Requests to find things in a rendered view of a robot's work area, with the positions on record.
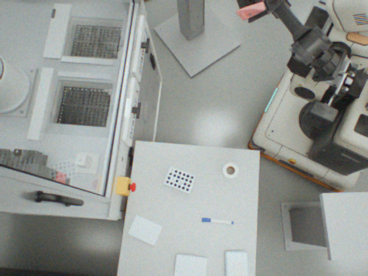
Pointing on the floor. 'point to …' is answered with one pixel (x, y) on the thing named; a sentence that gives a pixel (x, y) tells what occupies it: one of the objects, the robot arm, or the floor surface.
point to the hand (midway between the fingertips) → (236, 3)
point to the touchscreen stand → (196, 37)
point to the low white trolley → (190, 208)
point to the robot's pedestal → (328, 225)
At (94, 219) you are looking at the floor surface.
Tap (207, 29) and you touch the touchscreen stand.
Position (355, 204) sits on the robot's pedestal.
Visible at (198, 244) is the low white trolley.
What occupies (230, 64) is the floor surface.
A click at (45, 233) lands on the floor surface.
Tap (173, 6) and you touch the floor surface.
